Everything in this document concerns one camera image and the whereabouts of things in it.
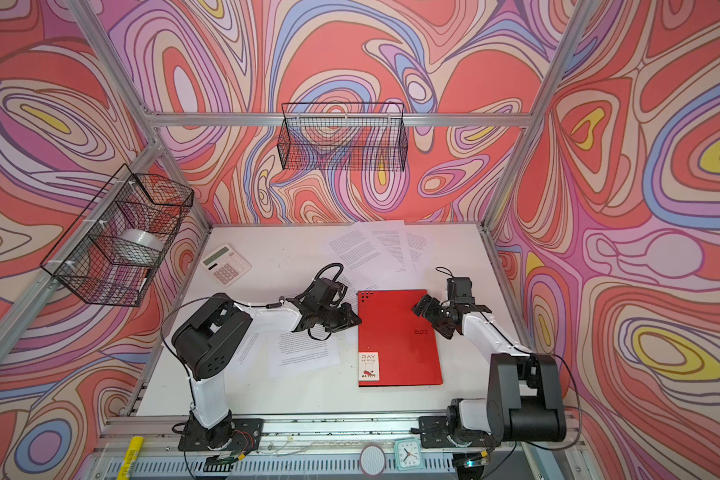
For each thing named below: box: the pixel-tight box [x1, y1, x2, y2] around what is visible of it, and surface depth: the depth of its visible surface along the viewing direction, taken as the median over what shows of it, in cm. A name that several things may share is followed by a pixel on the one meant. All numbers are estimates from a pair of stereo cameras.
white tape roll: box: [118, 228, 165, 251], surface depth 75 cm
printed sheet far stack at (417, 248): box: [404, 225, 431, 272], surface depth 115 cm
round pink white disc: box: [360, 444, 387, 478], surface depth 67 cm
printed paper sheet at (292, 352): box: [267, 328, 341, 378], surface depth 88 cm
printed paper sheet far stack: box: [326, 220, 412, 277], surface depth 115 cm
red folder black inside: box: [357, 290, 443, 387], surface depth 88 cm
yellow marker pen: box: [116, 436, 145, 480], surface depth 70 cm
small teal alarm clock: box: [394, 437, 424, 471], surface depth 70 cm
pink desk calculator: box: [201, 244, 252, 287], surface depth 107 cm
